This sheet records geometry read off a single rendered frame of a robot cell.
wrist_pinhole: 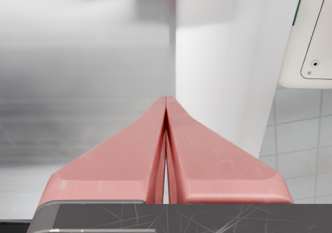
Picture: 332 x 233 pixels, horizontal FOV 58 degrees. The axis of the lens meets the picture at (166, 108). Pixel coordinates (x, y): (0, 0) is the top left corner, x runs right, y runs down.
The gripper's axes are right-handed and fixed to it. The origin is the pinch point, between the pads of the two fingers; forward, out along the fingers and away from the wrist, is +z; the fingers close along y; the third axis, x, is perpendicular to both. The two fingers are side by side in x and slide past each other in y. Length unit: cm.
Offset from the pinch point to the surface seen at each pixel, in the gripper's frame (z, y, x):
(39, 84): 11.2, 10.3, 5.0
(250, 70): 11.1, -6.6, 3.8
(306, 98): 99, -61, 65
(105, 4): 11.0, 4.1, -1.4
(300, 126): 99, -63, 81
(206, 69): 11.2, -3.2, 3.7
